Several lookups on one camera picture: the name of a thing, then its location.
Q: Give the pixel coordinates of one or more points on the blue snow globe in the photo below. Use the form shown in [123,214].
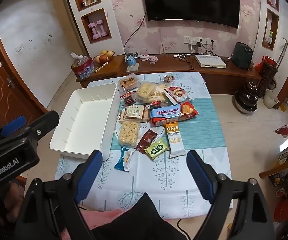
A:
[130,59]

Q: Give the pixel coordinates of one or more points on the clear box of brown pastries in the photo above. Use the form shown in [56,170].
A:
[128,83]

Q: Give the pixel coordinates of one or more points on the white set-top box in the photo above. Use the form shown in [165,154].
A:
[210,61]

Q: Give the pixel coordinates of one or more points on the clear tray of puffed cookies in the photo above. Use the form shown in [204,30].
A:
[129,133]

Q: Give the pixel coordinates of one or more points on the white wall socket strip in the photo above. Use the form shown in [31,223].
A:
[197,40]

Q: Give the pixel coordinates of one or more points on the wooden television cabinet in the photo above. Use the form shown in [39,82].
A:
[174,66]

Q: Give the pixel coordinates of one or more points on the green small snack packet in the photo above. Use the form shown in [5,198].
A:
[157,148]

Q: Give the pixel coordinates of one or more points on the fruit bowl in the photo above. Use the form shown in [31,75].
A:
[104,55]

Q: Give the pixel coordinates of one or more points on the brown ceramic pot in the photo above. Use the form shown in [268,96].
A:
[246,97]

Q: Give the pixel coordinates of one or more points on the small red candy packet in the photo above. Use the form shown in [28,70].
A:
[158,103]

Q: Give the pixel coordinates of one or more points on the pink fleece clothing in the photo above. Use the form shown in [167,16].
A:
[101,216]

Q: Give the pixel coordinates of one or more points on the cream biscuit packet orange edges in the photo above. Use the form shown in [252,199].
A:
[134,111]
[124,119]

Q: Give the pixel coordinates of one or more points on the grey square coaster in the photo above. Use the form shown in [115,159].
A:
[133,67]

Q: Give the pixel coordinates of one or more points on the black wall television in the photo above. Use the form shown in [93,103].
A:
[191,1]

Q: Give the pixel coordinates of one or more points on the dark patterned vase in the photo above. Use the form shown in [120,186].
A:
[268,75]

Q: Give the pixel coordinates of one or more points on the red white apple snack packet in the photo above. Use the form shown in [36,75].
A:
[177,93]

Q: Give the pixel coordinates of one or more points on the pink white small ornament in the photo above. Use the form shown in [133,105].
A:
[144,57]

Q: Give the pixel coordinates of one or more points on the white tree print tablecloth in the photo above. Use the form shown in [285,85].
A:
[159,180]

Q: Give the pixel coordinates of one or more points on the small clear nut packet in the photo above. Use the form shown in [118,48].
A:
[169,78]

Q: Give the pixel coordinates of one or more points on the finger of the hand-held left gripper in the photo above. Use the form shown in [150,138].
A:
[12,126]
[45,122]

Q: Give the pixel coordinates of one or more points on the wooden chair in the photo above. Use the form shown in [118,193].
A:
[279,166]

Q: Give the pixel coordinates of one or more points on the white plastic storage tray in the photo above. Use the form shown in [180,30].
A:
[86,120]

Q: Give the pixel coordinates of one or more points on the dark red small packet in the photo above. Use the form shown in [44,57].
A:
[128,98]

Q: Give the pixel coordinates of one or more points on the pink dumbbell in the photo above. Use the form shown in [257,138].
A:
[93,30]
[101,28]

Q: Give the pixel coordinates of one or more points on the large clear bag of biscuits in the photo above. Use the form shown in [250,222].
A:
[150,92]

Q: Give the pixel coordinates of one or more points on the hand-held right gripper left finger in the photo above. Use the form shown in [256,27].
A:
[91,173]

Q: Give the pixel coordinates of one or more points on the black air fryer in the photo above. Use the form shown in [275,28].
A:
[242,55]

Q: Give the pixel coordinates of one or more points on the brown wooden door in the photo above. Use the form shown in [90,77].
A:
[6,80]

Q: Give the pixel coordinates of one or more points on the white orange oat bar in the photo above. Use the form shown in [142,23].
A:
[176,140]

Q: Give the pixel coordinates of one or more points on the blue red biscuit packet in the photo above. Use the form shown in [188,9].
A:
[172,113]

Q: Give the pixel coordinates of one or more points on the maroon small snack packet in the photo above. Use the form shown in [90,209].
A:
[146,141]

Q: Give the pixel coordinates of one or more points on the black cloth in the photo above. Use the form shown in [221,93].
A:
[139,220]

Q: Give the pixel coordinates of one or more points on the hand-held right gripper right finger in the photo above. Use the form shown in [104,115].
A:
[199,176]

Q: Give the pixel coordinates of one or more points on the red bag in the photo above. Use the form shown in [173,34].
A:
[259,66]

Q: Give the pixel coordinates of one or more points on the blue white small snack packet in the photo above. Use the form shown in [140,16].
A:
[123,158]

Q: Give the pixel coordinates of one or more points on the pink small toy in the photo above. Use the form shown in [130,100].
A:
[153,60]

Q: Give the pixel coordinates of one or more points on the white light switch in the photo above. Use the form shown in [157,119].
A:
[19,48]

